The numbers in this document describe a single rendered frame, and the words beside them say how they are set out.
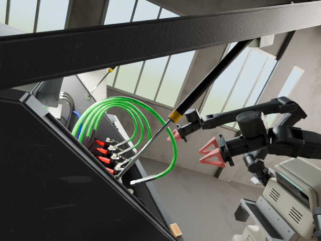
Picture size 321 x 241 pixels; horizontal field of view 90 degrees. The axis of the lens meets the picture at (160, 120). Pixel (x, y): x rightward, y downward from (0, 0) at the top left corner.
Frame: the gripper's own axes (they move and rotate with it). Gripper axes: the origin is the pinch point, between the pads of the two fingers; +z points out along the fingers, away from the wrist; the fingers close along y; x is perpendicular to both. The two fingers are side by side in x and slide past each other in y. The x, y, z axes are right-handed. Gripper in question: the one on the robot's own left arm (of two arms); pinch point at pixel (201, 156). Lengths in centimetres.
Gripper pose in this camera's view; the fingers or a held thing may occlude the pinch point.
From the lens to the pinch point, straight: 59.5
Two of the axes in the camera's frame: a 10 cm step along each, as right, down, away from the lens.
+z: -8.8, 3.5, 3.3
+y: -1.6, 4.3, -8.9
